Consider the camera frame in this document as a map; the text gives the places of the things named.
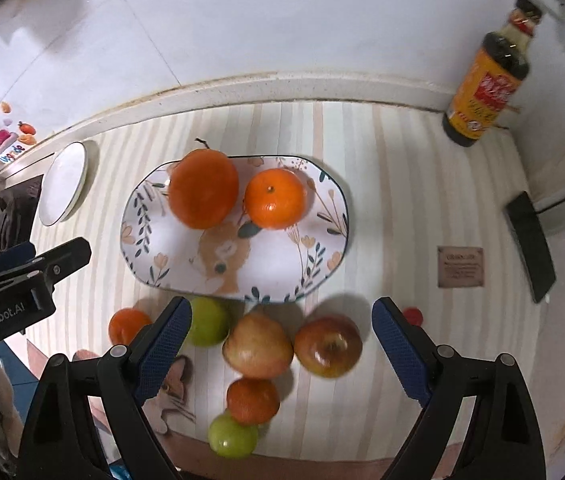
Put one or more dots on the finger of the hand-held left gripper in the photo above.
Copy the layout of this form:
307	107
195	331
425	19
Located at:
10	256
65	260

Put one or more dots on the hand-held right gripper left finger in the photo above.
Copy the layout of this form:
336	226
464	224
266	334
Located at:
162	350

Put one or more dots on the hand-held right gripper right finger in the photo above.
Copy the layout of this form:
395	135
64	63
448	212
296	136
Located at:
402	350

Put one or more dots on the red cherry tomato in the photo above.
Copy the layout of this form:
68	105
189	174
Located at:
413	315

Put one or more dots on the mandarin orange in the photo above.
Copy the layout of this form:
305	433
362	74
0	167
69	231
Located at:
253	401
125	327
276	200

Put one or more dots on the green apple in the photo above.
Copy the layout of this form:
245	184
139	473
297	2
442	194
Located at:
231	437
210	322

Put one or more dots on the dark red apple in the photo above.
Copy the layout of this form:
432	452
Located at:
328	347

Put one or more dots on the pale red apple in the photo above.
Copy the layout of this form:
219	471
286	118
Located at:
257	347

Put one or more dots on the floral printed oval plate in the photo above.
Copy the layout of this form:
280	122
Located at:
272	265

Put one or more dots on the large orange with stem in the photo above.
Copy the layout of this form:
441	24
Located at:
203	190

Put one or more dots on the person's left forearm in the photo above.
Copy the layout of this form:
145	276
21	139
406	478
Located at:
7	405

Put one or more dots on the black gas stove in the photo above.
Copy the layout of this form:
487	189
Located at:
15	215

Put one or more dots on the small white round plate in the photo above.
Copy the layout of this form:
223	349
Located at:
62	185

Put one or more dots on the black smartphone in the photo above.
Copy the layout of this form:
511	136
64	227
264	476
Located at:
531	247

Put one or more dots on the dark soy sauce bottle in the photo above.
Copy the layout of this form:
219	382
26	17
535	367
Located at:
487	90

